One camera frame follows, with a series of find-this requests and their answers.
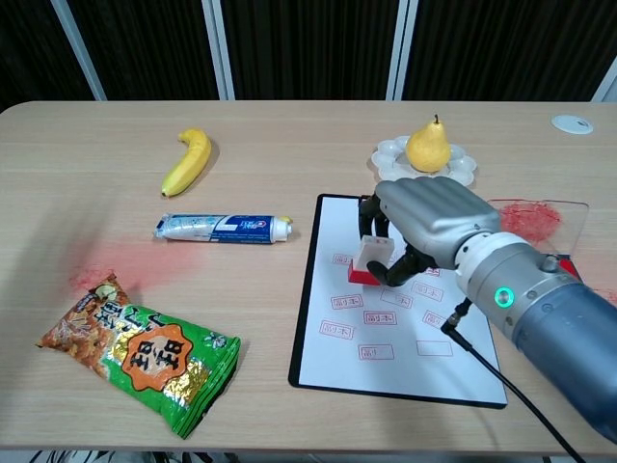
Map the green orange snack bag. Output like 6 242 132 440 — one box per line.
36 272 242 441

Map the grey partition post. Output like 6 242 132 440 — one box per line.
201 0 236 101
50 0 107 101
591 67 617 102
385 0 418 101

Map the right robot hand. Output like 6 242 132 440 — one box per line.
356 176 501 289

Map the red ink pad case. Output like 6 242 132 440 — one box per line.
484 197 590 286

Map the black clipboard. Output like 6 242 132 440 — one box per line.
287 192 510 410

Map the white stamped paper sheet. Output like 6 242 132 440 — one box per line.
298 197 508 405

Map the yellow banana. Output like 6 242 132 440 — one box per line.
160 126 213 199

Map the red white rubber stamp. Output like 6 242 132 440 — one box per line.
347 234 394 286

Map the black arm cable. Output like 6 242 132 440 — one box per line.
440 298 587 463

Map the white round cable grommet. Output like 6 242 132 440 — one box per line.
550 114 594 135

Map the blue white toothpaste tube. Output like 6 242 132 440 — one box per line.
152 212 294 245

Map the white flower-shaped plate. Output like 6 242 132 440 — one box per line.
370 134 478 187

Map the yellow pear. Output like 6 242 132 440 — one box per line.
404 114 453 174

